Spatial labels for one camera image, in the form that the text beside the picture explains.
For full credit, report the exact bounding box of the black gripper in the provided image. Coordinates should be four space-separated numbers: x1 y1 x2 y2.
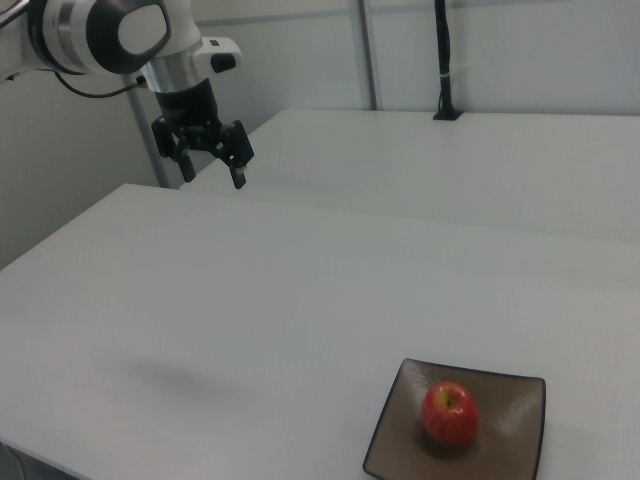
150 81 256 191

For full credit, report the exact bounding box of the red apple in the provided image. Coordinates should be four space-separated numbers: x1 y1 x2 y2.
420 381 481 448

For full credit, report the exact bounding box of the brown square ceramic plate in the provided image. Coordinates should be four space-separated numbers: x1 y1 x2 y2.
362 357 547 480

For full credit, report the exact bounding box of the black pole with clamp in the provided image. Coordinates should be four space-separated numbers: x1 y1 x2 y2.
431 0 464 122

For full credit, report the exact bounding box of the grey metal partition post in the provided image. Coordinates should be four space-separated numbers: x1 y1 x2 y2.
129 82 172 190
348 0 380 112

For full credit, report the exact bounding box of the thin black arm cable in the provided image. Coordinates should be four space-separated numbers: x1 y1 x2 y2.
52 69 147 100

